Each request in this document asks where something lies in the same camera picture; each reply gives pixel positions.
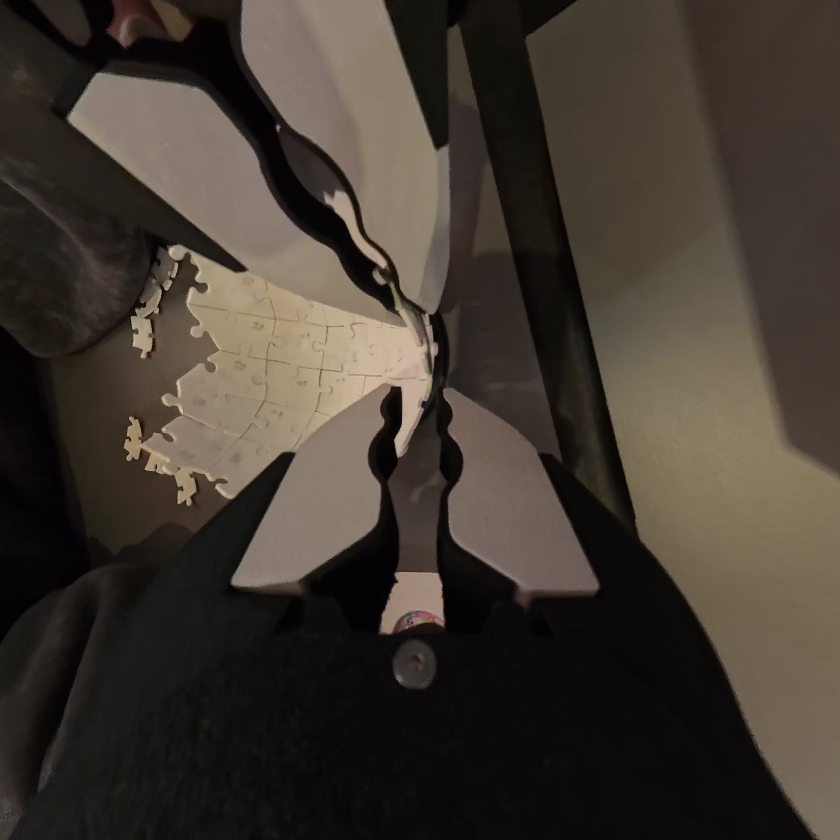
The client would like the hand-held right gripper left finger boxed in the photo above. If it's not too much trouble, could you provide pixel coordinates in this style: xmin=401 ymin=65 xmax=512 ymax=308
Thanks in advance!
xmin=230 ymin=394 xmax=401 ymax=598

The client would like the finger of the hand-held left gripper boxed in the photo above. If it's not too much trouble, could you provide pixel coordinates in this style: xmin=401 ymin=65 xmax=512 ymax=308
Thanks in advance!
xmin=66 ymin=53 xmax=410 ymax=326
xmin=237 ymin=0 xmax=454 ymax=316

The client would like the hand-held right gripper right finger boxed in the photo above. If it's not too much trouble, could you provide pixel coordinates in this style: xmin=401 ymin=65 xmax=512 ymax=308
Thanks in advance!
xmin=440 ymin=392 xmax=601 ymax=605

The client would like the white puzzle piece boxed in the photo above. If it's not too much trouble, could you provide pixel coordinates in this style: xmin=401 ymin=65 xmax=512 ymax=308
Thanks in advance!
xmin=322 ymin=188 xmax=395 ymax=279

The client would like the partly built white puzzle ball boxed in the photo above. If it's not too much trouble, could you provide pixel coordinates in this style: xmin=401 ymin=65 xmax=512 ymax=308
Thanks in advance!
xmin=161 ymin=256 xmax=441 ymax=500

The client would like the pile of loose puzzle pieces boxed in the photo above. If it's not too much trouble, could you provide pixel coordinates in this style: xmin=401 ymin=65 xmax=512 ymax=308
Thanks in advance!
xmin=122 ymin=243 xmax=198 ymax=506

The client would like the person's left hand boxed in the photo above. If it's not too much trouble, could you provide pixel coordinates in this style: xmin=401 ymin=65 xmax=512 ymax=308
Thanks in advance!
xmin=112 ymin=0 xmax=191 ymax=47

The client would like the printed instruction sheet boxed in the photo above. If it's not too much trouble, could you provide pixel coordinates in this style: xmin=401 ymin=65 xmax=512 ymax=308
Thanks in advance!
xmin=381 ymin=574 xmax=447 ymax=635

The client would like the person's dark clothing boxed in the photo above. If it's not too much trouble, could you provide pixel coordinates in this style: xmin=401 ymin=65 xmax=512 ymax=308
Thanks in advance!
xmin=0 ymin=132 xmax=263 ymax=840

